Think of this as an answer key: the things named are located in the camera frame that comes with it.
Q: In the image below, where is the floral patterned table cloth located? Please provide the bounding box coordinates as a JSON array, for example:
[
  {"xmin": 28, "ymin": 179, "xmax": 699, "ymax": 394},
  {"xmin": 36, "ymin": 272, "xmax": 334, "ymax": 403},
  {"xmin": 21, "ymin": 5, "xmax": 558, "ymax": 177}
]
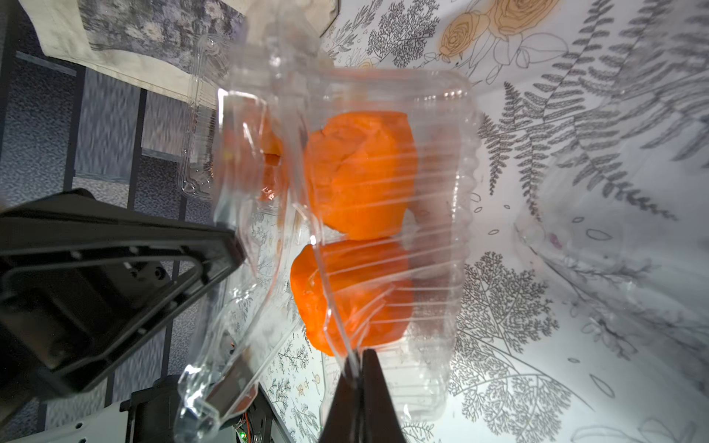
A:
[{"xmin": 243, "ymin": 0, "xmax": 709, "ymax": 443}]

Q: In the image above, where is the orange fruit two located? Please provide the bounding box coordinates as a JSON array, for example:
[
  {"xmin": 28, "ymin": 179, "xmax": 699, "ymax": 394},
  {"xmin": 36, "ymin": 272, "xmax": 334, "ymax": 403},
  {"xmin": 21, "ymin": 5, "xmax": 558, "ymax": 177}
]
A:
[{"xmin": 290, "ymin": 238, "xmax": 414, "ymax": 357}]

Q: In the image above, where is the orange fruit one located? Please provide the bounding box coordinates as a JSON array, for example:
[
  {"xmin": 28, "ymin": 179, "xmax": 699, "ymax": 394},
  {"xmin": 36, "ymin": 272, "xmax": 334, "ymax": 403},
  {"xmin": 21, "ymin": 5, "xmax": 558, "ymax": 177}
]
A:
[{"xmin": 304, "ymin": 111, "xmax": 418, "ymax": 240}]

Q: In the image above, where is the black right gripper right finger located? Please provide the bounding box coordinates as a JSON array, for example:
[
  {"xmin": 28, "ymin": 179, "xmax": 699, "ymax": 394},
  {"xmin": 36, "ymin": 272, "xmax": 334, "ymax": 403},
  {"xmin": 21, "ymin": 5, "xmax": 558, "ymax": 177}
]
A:
[{"xmin": 361, "ymin": 349, "xmax": 406, "ymax": 443}]

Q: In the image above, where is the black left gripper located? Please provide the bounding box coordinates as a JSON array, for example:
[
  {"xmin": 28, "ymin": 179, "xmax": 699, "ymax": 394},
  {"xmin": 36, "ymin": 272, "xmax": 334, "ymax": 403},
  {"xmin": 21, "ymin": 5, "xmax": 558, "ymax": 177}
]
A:
[{"xmin": 1, "ymin": 189, "xmax": 294, "ymax": 442}]

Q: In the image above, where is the cream Monet canvas tote bag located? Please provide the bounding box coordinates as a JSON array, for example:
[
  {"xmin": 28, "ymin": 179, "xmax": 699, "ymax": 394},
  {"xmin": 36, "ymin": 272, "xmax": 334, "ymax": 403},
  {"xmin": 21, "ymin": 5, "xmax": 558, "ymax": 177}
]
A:
[{"xmin": 20, "ymin": 1, "xmax": 339, "ymax": 101}]

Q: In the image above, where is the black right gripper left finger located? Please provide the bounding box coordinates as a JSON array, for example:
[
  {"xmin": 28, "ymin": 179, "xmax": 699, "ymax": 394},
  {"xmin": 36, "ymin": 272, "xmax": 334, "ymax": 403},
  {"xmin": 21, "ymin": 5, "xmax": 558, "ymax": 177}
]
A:
[{"xmin": 319, "ymin": 354, "xmax": 365, "ymax": 443}]

